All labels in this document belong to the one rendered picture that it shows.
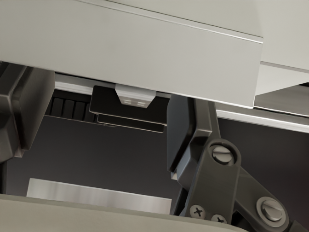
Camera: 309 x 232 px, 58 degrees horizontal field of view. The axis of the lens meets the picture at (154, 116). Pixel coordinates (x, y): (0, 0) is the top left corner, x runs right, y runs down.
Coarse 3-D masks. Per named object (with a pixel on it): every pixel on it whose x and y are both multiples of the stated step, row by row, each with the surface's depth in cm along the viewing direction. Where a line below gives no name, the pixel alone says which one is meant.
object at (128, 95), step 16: (96, 96) 38; (112, 96) 38; (128, 96) 27; (144, 96) 25; (96, 112) 38; (112, 112) 38; (128, 112) 38; (144, 112) 39; (160, 112) 39; (144, 128) 40; (160, 128) 40
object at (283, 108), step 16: (64, 80) 43; (80, 80) 43; (96, 80) 44; (160, 96) 44; (256, 96) 45; (272, 96) 45; (288, 96) 46; (304, 96) 46; (224, 112) 46; (240, 112) 45; (256, 112) 45; (272, 112) 46; (288, 112) 46; (304, 112) 46; (288, 128) 56; (304, 128) 50
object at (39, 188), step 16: (32, 192) 19; (48, 192) 19; (64, 192) 19; (80, 192) 19; (96, 192) 20; (112, 192) 20; (128, 192) 20; (128, 208) 20; (144, 208) 20; (160, 208) 20
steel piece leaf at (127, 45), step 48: (0, 0) 7; (48, 0) 7; (96, 0) 8; (0, 48) 7; (48, 48) 7; (96, 48) 8; (144, 48) 8; (192, 48) 8; (240, 48) 8; (192, 96) 8; (240, 96) 8
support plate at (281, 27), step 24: (120, 0) 8; (144, 0) 7; (168, 0) 7; (192, 0) 7; (216, 0) 7; (240, 0) 7; (264, 0) 6; (288, 0) 6; (216, 24) 8; (240, 24) 8; (264, 24) 8; (288, 24) 7; (264, 48) 9; (288, 48) 9; (264, 72) 12; (288, 72) 12
